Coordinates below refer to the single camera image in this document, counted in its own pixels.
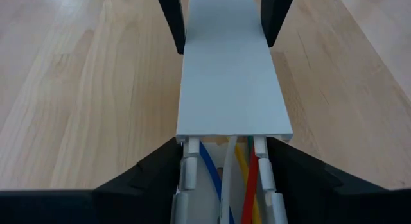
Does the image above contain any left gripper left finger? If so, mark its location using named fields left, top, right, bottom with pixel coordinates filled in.
left=0, top=136, right=184, bottom=224

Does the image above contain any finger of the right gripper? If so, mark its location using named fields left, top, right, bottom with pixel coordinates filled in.
left=155, top=0, right=191, bottom=55
left=259, top=0, right=297, bottom=48

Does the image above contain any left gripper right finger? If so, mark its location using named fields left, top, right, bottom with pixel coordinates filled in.
left=267, top=136, right=411, bottom=224

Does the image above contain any white duct cover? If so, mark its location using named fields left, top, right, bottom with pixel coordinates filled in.
left=175, top=0, right=293, bottom=143

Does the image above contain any red cable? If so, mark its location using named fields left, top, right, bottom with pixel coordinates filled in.
left=240, top=145, right=261, bottom=224

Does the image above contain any white slotted cable duct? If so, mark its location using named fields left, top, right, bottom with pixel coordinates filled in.
left=170, top=135, right=290, bottom=224

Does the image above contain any bundle of coloured wires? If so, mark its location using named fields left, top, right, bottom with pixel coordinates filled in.
left=226, top=136, right=263, bottom=224

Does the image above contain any white cable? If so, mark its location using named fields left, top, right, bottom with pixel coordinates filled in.
left=220, top=136, right=239, bottom=224

